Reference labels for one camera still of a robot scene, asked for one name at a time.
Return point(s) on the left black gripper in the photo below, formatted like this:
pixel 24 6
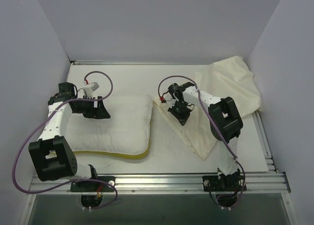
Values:
pixel 94 108

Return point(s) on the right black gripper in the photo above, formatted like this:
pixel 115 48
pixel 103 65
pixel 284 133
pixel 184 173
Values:
pixel 179 109

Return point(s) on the white pillow yellow edge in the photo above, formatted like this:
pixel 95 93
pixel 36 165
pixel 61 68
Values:
pixel 126 134

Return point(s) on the cream pillowcase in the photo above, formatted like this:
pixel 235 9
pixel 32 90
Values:
pixel 226 78

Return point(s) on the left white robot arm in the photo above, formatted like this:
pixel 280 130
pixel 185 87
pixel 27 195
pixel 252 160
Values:
pixel 51 154

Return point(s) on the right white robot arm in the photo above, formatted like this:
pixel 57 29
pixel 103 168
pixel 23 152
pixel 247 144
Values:
pixel 225 125

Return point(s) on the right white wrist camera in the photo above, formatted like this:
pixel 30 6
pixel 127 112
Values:
pixel 166 98

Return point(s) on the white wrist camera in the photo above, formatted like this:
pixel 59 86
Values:
pixel 166 98
pixel 89 89

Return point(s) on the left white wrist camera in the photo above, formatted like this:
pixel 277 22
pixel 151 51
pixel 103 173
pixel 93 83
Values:
pixel 89 89

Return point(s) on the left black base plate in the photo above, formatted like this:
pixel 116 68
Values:
pixel 88 186

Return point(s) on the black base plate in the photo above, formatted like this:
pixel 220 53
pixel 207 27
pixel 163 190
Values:
pixel 88 186
pixel 215 183

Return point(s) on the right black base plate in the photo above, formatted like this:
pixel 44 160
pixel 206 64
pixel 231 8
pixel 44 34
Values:
pixel 215 183

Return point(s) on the aluminium front rail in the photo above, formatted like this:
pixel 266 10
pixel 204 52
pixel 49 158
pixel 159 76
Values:
pixel 192 183

